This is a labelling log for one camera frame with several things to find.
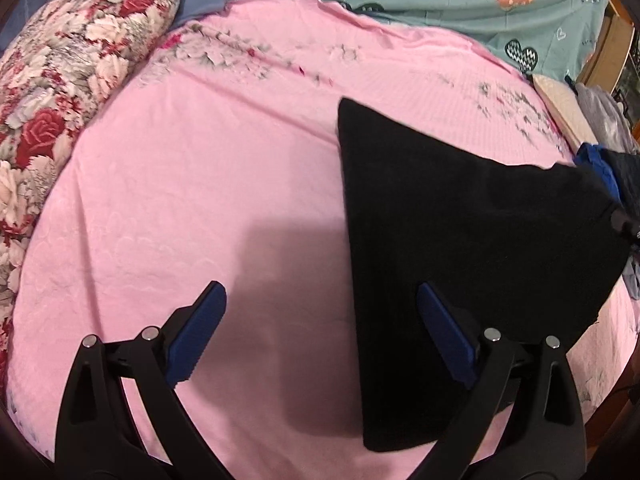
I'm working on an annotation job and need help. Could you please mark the grey clothes pile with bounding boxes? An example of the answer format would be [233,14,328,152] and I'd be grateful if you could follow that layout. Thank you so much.
[574,81,640,153]

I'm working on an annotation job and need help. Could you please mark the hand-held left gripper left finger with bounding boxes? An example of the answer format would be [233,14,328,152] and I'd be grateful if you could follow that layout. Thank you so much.
[54,280,228,480]

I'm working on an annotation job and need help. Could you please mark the black pants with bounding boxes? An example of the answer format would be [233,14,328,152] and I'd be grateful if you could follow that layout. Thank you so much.
[337,98,632,453]

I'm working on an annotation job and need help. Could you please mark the pink bed sheet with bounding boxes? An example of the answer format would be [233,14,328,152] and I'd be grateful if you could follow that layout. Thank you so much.
[0,0,640,480]

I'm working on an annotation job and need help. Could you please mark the wooden cabinet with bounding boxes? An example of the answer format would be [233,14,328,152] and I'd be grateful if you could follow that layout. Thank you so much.
[575,0,640,103]

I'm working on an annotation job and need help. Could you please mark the floral rose quilt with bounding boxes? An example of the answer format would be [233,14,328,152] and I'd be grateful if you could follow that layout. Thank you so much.
[0,0,182,371]

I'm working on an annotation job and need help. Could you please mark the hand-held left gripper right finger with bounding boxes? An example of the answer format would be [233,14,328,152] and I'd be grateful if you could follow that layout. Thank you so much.
[418,282,587,480]

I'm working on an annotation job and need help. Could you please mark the teal heart-print sheet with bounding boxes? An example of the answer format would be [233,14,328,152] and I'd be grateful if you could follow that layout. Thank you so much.
[227,0,608,81]

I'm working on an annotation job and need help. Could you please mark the cream cushion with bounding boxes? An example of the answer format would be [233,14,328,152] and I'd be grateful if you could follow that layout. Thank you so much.
[531,73,601,147]

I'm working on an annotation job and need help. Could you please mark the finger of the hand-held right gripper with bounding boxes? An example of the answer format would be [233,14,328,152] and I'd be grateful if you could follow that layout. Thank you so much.
[611,208,640,244]
[572,142,623,207]

